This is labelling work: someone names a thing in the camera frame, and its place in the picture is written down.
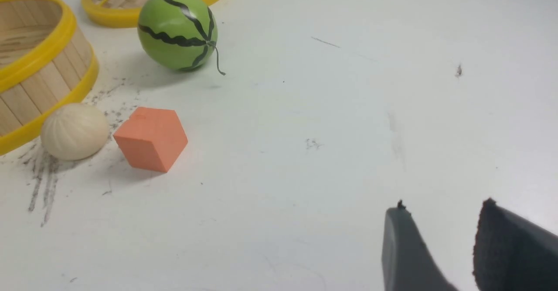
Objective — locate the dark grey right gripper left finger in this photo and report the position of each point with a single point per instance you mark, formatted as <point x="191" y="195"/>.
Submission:
<point x="407" y="264"/>

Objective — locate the orange foam cube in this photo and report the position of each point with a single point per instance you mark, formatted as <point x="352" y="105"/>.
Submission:
<point x="151" y="139"/>

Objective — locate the green toy watermelon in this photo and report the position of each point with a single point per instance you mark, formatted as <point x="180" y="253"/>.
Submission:
<point x="179" y="34"/>

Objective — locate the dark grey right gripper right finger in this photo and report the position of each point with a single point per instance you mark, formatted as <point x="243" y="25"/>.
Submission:
<point x="513" y="254"/>

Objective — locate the bamboo steamer tray yellow rim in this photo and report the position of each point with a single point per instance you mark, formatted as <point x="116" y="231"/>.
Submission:
<point x="46" y="62"/>

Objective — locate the cream toy bun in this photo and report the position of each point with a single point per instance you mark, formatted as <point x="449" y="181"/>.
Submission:
<point x="74" y="131"/>

